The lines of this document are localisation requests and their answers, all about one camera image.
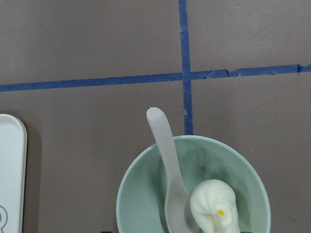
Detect white ceramic spoon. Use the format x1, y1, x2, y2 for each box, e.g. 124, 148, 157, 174
146, 107, 199, 233

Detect white steamed bun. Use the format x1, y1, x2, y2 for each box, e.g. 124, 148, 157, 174
190, 179, 241, 233

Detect light green bowl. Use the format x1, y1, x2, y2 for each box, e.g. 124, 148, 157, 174
116, 135, 271, 233

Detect white bear serving tray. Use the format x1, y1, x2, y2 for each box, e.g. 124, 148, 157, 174
0, 114, 27, 233

